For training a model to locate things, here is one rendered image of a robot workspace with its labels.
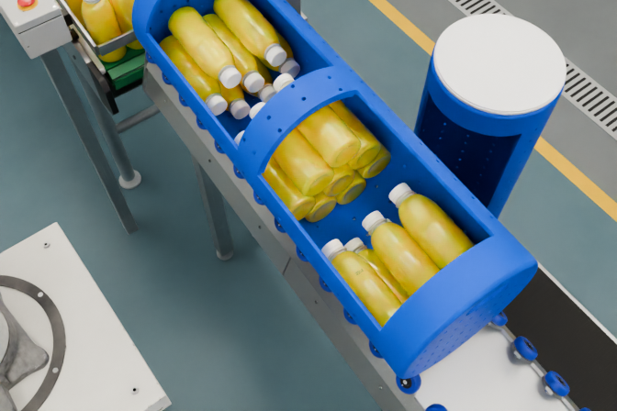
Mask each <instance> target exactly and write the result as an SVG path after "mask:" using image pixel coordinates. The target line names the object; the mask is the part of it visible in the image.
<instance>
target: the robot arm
mask: <svg viewBox="0 0 617 411"><path fill-rule="evenodd" d="M49 360H50V356H49V354H48V352H47V351H45V350H44V349H43V348H42V347H40V346H38V345H37V344H35V343H34V342H33V341H32V339H31V338H30V337H29V335H28V334H27V332H26V331H25V330H24V329H23V328H22V327H21V326H20V324H19V323H18V322H17V320H16V319H15V317H14V316H13V315H12V314H11V312H10V311H9V310H8V308H7V307H6V305H5V304H4V301H3V298H2V295H1V292H0V411H17V407H16V405H15V403H14V401H13V399H12V397H11V394H10V393H9V390H10V389H11V388H13V387H14V386H15V385H17V384H18V383H19V382H21V381H22V380H23V379H24V378H26V377H27V376H29V375H30V374H32V373H33V372H37V371H39V370H41V369H43V368H44V367H46V365H47V364H48V362H49Z"/></svg>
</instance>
